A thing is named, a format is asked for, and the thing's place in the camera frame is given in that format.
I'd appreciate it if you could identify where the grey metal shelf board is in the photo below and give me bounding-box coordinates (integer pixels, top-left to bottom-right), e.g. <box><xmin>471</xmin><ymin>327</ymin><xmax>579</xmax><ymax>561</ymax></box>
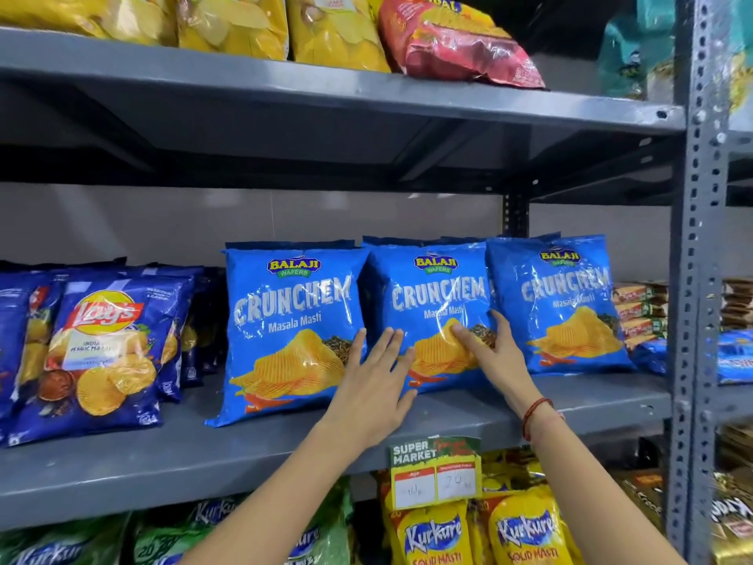
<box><xmin>0</xmin><ymin>370</ymin><xmax>675</xmax><ymax>532</ymax></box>
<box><xmin>0</xmin><ymin>26</ymin><xmax>688</xmax><ymax>196</ymax></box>

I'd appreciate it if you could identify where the green snack packet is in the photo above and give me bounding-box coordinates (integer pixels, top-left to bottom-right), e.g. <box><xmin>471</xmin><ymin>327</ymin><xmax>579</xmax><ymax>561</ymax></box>
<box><xmin>132</xmin><ymin>494</ymin><xmax>251</xmax><ymax>565</ymax></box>
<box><xmin>281</xmin><ymin>478</ymin><xmax>355</xmax><ymax>565</ymax></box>
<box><xmin>0</xmin><ymin>513</ymin><xmax>131</xmax><ymax>565</ymax></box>

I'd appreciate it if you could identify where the brown gold snack pack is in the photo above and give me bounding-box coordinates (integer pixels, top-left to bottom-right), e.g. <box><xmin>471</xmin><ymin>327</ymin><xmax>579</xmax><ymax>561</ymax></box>
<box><xmin>711</xmin><ymin>470</ymin><xmax>753</xmax><ymax>565</ymax></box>
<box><xmin>611</xmin><ymin>466</ymin><xmax>668</xmax><ymax>533</ymax></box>

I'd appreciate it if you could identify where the person's left forearm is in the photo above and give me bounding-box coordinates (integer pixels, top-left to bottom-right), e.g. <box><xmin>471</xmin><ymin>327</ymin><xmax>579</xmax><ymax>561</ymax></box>
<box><xmin>179</xmin><ymin>420</ymin><xmax>373</xmax><ymax>565</ymax></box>

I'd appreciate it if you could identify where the yellow chip packet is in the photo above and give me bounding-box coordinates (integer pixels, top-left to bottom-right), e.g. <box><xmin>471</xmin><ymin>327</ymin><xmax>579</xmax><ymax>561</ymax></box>
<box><xmin>286</xmin><ymin>0</ymin><xmax>393</xmax><ymax>73</ymax></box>
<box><xmin>175</xmin><ymin>0</ymin><xmax>290</xmax><ymax>61</ymax></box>
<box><xmin>0</xmin><ymin>0</ymin><xmax>179</xmax><ymax>47</ymax></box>

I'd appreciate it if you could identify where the stack of brown packs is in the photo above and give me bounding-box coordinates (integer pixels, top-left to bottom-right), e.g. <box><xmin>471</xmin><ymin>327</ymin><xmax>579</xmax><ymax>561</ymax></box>
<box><xmin>722</xmin><ymin>278</ymin><xmax>753</xmax><ymax>331</ymax></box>

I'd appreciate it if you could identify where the teal snack packet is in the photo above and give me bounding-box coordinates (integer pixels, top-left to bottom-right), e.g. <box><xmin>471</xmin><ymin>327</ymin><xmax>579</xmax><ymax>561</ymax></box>
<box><xmin>597</xmin><ymin>0</ymin><xmax>677</xmax><ymax>102</ymax></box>

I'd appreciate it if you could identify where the dark blue chip packet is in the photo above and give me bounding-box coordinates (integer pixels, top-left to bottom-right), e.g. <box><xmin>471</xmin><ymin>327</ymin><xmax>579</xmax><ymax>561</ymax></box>
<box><xmin>0</xmin><ymin>261</ymin><xmax>67</xmax><ymax>442</ymax></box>
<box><xmin>7</xmin><ymin>275</ymin><xmax>196</xmax><ymax>448</ymax></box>
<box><xmin>154</xmin><ymin>266</ymin><xmax>207</xmax><ymax>403</ymax></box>

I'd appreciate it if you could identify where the red thread bracelet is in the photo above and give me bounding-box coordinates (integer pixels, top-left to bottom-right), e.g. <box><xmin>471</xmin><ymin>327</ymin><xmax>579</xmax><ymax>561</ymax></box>
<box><xmin>521</xmin><ymin>397</ymin><xmax>556</xmax><ymax>442</ymax></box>

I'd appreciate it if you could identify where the grey neighbouring shelf board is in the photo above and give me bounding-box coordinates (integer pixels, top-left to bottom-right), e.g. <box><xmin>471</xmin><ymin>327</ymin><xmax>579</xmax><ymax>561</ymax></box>
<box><xmin>714</xmin><ymin>382</ymin><xmax>753</xmax><ymax>428</ymax></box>
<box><xmin>726</xmin><ymin>102</ymin><xmax>753</xmax><ymax>208</ymax></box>

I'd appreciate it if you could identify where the dark perforated rack upright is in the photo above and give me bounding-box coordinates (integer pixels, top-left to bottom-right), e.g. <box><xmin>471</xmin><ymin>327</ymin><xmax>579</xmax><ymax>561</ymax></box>
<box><xmin>502</xmin><ymin>194</ymin><xmax>531</xmax><ymax>239</ymax></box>

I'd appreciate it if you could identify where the person's left hand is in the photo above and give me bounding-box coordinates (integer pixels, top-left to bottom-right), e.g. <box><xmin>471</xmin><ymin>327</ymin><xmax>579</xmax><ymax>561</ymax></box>
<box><xmin>320</xmin><ymin>327</ymin><xmax>419</xmax><ymax>452</ymax></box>

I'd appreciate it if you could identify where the person's right hand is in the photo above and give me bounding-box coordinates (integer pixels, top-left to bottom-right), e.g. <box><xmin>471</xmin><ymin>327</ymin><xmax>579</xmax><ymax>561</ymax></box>
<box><xmin>451</xmin><ymin>310</ymin><xmax>546</xmax><ymax>416</ymax></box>

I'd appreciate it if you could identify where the stack of biscuit packs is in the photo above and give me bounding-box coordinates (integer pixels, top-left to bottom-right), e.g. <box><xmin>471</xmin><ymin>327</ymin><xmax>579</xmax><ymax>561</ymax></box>
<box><xmin>612</xmin><ymin>280</ymin><xmax>669</xmax><ymax>351</ymax></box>

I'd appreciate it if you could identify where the yellow shelf price tag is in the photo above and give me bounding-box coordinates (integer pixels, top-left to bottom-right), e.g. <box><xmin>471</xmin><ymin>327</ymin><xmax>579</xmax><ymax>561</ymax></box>
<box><xmin>387</xmin><ymin>436</ymin><xmax>484</xmax><ymax>512</ymax></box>

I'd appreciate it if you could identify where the person's right forearm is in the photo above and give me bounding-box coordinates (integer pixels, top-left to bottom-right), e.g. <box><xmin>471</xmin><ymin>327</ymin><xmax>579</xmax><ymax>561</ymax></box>
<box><xmin>520</xmin><ymin>400</ymin><xmax>689</xmax><ymax>565</ymax></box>

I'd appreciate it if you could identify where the blue biscuit pack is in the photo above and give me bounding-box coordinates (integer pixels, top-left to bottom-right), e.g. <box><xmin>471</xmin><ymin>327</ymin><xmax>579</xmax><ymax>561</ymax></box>
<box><xmin>717</xmin><ymin>328</ymin><xmax>753</xmax><ymax>386</ymax></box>
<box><xmin>631</xmin><ymin>337</ymin><xmax>669</xmax><ymax>376</ymax></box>

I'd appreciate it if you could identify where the grey perforated rack upright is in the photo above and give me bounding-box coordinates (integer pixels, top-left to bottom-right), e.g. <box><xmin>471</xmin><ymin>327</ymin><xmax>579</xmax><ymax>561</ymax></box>
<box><xmin>666</xmin><ymin>0</ymin><xmax>734</xmax><ymax>565</ymax></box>

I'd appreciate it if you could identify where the yellow snack packet blue logo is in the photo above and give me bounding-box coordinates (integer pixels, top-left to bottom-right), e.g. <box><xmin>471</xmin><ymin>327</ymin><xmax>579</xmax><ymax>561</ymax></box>
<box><xmin>479</xmin><ymin>485</ymin><xmax>584</xmax><ymax>565</ymax></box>
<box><xmin>381</xmin><ymin>479</ymin><xmax>475</xmax><ymax>565</ymax></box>

